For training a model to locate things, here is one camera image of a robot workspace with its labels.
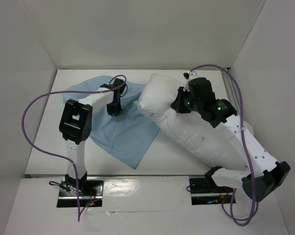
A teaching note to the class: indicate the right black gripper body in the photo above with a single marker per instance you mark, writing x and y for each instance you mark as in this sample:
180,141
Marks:
178,102

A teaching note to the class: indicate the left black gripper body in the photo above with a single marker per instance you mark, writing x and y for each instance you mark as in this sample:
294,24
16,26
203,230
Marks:
114,107

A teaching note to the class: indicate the light blue pillowcase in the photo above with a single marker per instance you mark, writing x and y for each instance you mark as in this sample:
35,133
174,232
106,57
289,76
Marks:
126,136

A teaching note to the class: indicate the white pillow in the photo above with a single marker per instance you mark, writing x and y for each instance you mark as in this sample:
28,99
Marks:
189,131

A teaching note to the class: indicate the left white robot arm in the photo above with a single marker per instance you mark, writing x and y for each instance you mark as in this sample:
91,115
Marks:
76,125

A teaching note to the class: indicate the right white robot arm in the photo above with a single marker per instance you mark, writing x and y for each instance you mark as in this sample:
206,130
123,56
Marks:
264,173

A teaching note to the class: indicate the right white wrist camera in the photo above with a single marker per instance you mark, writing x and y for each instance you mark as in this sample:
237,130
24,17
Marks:
189,76

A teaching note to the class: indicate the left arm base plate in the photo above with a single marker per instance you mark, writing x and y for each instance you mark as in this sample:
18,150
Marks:
92,195

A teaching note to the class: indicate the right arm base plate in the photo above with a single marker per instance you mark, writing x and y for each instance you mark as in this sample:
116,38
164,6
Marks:
203,193

